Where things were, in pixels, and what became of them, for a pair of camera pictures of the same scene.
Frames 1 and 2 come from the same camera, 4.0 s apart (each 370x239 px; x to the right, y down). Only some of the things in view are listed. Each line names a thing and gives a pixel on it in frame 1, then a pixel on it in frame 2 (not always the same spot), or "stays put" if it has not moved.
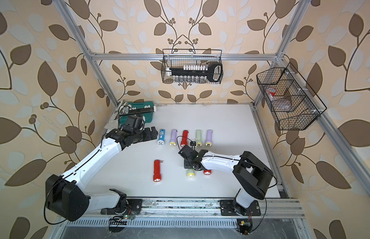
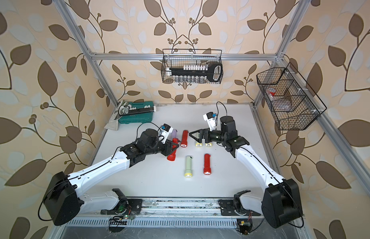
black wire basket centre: (193, 66) stays put
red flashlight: (157, 175) → (172, 157)
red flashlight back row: (184, 138) stays put
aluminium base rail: (193, 212) stays put
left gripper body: (144, 135) → (165, 148)
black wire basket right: (293, 104) stays put
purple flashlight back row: (172, 143) stays put
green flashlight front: (190, 173) stays put
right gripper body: (188, 164) → (216, 136)
